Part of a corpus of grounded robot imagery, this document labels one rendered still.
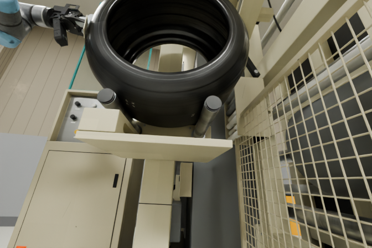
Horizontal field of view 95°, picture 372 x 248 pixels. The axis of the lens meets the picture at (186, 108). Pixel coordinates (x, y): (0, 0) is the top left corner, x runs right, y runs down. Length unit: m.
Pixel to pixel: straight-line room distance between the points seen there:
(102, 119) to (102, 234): 0.83
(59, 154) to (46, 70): 3.25
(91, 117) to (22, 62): 4.26
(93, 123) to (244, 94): 0.64
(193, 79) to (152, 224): 0.57
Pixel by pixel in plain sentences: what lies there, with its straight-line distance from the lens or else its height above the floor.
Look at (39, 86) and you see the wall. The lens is 4.29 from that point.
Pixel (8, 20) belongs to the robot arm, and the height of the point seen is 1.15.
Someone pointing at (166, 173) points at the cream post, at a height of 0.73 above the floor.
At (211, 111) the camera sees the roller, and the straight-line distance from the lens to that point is 0.45.
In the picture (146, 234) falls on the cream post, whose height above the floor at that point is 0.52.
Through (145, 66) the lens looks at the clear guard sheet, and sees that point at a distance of 1.43.
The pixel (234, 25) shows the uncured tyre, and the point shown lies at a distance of 0.63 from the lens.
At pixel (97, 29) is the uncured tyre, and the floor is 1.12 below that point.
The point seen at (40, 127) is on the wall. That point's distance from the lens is 3.94.
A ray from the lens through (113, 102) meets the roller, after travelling 0.48.
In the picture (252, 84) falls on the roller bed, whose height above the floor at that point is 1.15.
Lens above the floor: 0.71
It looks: 23 degrees up
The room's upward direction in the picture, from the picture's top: 3 degrees clockwise
